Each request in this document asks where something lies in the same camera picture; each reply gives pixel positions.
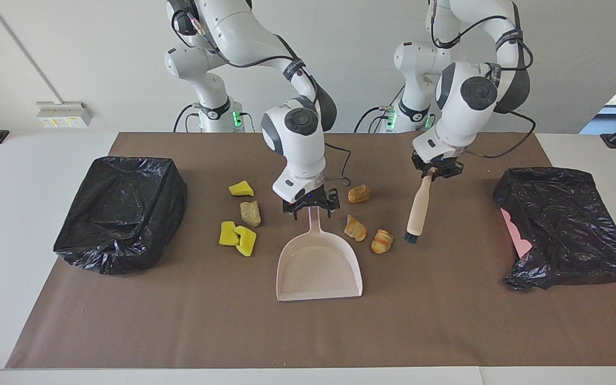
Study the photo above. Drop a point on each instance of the orange striped sponge chunk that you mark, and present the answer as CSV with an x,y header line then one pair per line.
x,y
382,241

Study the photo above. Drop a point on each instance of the brown round sponge chunk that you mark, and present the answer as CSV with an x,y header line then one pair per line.
x,y
360,194

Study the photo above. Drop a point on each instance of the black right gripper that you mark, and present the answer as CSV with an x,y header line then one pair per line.
x,y
313,200

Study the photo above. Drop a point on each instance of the crumpled black trash bag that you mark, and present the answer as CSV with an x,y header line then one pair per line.
x,y
570,230

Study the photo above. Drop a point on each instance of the beige hand brush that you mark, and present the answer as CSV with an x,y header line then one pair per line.
x,y
417,208

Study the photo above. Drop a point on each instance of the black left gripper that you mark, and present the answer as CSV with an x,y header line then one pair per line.
x,y
441,167

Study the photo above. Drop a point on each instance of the black bag lined bin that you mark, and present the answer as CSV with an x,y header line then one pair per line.
x,y
121,214

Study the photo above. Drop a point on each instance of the beige sponge chunk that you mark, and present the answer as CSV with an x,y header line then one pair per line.
x,y
250,214

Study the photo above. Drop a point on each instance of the yellow sponge wedge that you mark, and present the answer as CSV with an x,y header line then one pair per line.
x,y
241,189

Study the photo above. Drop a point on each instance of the white wall socket box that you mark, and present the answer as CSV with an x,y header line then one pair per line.
x,y
62,111

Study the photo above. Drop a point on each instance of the pink plastic bin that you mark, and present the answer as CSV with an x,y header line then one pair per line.
x,y
516,232

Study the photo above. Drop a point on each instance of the pale yellow sponge chunk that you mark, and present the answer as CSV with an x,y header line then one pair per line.
x,y
355,228

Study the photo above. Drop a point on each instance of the pale pink dustpan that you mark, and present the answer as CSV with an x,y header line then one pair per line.
x,y
318,267

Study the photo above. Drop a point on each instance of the brown paper table mat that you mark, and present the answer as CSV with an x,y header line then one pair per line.
x,y
308,331

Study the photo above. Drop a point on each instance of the yellow sponge piece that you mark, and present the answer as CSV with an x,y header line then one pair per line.
x,y
247,241
227,234

